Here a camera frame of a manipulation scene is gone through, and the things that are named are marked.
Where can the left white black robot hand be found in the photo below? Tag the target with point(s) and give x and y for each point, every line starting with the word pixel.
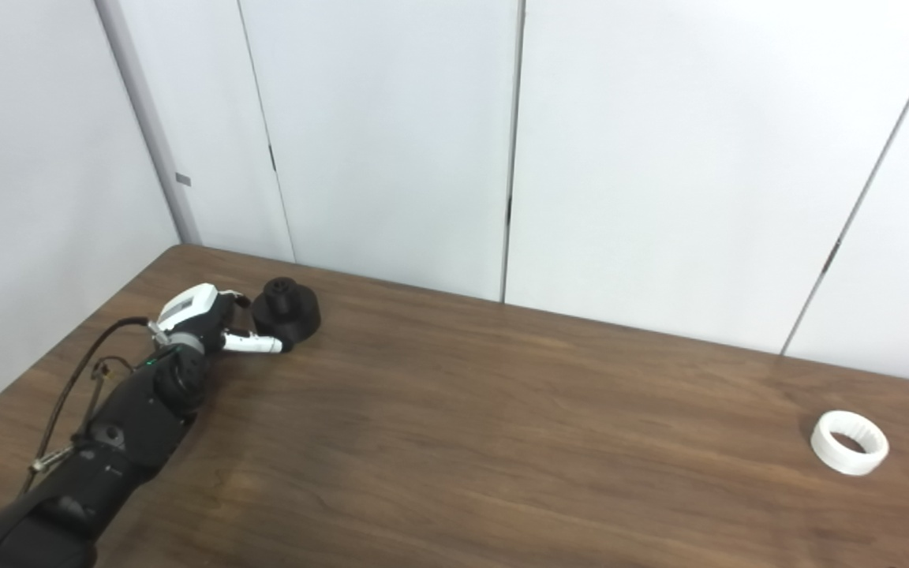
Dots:
pixel 190 304

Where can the round black stepped part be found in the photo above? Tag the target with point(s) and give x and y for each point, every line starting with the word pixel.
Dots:
pixel 293 315

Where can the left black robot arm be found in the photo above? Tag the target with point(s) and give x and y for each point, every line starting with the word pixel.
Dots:
pixel 123 442

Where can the gray wall corner post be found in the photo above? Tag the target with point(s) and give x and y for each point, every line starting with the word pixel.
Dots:
pixel 151 134

